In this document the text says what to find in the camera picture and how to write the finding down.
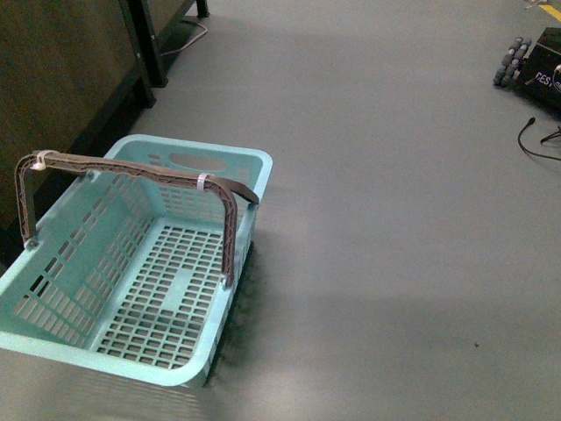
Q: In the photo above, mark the black wheeled robot base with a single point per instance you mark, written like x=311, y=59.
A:
x=533, y=69

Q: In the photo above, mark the brown basket handle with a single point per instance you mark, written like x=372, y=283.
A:
x=41, y=160
x=237, y=188

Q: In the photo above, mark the light blue plastic basket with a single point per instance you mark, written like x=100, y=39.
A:
x=124, y=275

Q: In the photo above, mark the black table leg frame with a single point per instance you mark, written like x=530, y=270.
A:
x=150, y=24

